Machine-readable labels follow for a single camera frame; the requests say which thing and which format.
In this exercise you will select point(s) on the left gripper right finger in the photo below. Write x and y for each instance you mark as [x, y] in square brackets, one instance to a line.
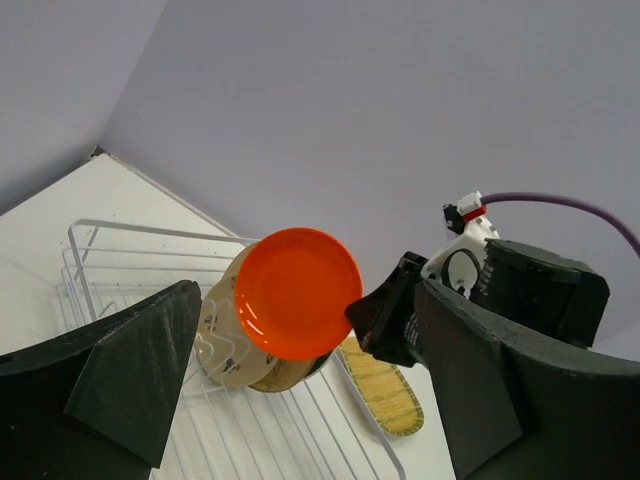
[516, 404]

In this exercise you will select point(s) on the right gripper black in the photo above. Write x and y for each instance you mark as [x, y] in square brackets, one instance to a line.
[561, 298]

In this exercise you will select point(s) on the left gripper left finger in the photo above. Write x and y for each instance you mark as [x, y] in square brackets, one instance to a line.
[98, 402]

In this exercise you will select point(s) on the yellow bamboo pattern plate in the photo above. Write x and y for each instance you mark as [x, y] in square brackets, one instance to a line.
[385, 391]

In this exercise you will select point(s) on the orange round plate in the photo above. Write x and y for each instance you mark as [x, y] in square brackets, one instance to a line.
[292, 290]

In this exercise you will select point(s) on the beige floral square plate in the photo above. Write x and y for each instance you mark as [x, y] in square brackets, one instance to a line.
[285, 374]

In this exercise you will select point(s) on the small beige flower plate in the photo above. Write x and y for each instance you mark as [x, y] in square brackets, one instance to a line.
[222, 347]

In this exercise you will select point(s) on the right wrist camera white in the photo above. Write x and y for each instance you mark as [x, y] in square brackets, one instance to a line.
[458, 264]

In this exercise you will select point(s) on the clear wire dish rack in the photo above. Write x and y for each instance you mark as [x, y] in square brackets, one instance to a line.
[319, 429]

